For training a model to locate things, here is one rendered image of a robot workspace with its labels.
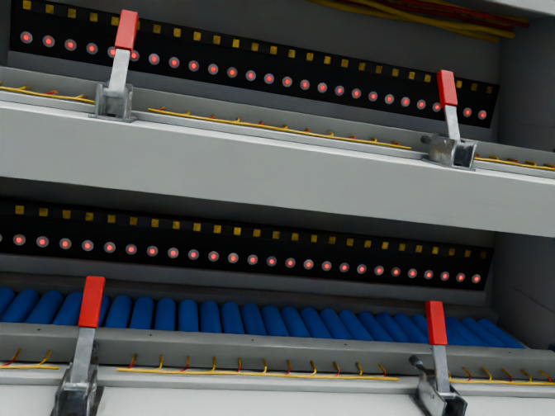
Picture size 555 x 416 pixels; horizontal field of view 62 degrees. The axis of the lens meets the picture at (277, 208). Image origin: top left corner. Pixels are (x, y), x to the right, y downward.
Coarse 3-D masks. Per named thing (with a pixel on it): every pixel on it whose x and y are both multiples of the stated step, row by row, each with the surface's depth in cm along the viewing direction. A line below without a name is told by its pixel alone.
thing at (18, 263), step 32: (0, 256) 43; (32, 256) 44; (256, 288) 49; (288, 288) 50; (320, 288) 50; (352, 288) 51; (384, 288) 52; (416, 288) 52; (448, 288) 54; (512, 288) 54; (512, 320) 54; (544, 320) 49; (0, 384) 32; (416, 384) 40; (480, 384) 42
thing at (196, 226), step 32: (0, 224) 43; (32, 224) 44; (64, 224) 44; (96, 224) 45; (128, 224) 45; (160, 224) 46; (192, 224) 46; (224, 224) 47; (256, 224) 48; (64, 256) 45; (96, 256) 46; (128, 256) 46; (160, 256) 47; (224, 256) 48; (288, 256) 49; (320, 256) 50; (352, 256) 51; (384, 256) 51; (416, 256) 52; (448, 256) 53; (480, 256) 53; (480, 288) 55
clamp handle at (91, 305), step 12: (84, 288) 32; (96, 288) 32; (84, 300) 32; (96, 300) 32; (84, 312) 32; (96, 312) 32; (84, 324) 31; (96, 324) 31; (84, 336) 31; (84, 348) 31; (84, 360) 31; (72, 372) 30; (84, 372) 30
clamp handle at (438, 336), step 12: (432, 300) 38; (432, 312) 38; (432, 324) 37; (444, 324) 37; (432, 336) 37; (444, 336) 37; (432, 348) 37; (444, 348) 37; (444, 360) 37; (444, 372) 36; (432, 384) 37; (444, 384) 36
